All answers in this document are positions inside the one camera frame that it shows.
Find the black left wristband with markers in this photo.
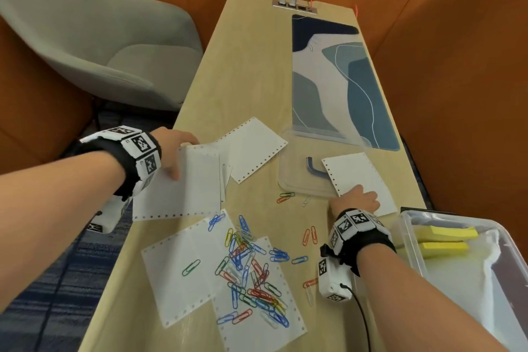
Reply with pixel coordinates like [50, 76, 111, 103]
[65, 126, 162, 202]

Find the silver socket panel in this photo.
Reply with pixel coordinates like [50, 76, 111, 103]
[272, 0, 318, 15]

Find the person's right forearm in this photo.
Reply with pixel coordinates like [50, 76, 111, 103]
[355, 246, 512, 352]

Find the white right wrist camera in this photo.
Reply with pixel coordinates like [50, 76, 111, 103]
[317, 256, 355, 304]

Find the black wristband with markers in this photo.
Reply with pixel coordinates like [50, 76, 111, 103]
[321, 208, 397, 278]
[65, 126, 162, 202]

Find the pile of coloured paper clips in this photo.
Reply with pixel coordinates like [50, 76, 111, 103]
[181, 190, 321, 330]

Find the grey upholstered armchair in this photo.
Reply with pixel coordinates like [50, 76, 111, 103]
[0, 0, 204, 117]

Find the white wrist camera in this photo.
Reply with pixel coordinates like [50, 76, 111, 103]
[317, 256, 355, 304]
[89, 195, 133, 235]

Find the person's right hand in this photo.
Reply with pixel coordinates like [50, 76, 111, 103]
[328, 184, 381, 217]

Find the black right camera cable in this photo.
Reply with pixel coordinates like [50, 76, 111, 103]
[340, 283, 372, 352]

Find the clear lid with blue handle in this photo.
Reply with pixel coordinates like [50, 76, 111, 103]
[278, 124, 374, 201]

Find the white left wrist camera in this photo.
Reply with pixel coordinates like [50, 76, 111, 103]
[89, 195, 133, 235]

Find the person's left forearm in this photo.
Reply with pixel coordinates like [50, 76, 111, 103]
[0, 151, 127, 315]

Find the black right wristband with markers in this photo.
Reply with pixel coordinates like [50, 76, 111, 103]
[321, 208, 397, 278]

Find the person's left hand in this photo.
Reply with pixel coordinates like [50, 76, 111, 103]
[149, 126, 202, 182]

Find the blue patterned desk mat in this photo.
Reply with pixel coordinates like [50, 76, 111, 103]
[291, 13, 402, 152]

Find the clear plastic storage bin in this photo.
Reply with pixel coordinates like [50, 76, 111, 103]
[398, 208, 528, 352]

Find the yellow sticky note pad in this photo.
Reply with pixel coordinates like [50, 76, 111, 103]
[417, 241, 471, 260]
[414, 224, 479, 243]

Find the light wooden table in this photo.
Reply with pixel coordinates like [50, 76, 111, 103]
[78, 0, 428, 352]

